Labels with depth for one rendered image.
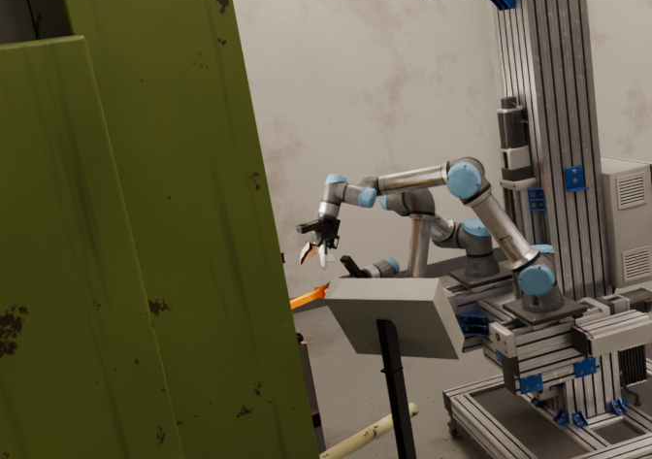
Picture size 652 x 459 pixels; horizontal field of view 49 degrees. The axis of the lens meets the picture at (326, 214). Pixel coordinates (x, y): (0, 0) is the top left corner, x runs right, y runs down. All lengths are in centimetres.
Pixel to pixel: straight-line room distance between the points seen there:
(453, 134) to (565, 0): 292
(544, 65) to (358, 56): 273
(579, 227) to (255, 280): 144
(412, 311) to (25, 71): 116
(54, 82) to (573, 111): 192
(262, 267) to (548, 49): 140
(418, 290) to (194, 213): 65
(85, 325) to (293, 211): 373
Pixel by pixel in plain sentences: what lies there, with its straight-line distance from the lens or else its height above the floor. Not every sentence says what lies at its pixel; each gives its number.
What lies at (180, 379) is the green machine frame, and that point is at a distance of 195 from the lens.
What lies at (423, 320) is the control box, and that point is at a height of 108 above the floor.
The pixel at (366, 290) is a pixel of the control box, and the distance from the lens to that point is 208.
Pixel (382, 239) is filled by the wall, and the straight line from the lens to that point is 555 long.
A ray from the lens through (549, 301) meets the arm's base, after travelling 274.
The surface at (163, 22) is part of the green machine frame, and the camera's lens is 187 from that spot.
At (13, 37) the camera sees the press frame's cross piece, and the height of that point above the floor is 204.
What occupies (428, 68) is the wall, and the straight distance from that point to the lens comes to 556.
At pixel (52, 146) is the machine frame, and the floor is 176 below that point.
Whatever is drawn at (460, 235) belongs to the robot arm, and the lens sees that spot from 316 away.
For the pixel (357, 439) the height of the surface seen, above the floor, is 64.
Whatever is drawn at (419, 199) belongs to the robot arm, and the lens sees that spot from 281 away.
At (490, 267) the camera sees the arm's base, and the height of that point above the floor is 86.
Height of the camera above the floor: 185
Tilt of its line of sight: 12 degrees down
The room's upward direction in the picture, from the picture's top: 10 degrees counter-clockwise
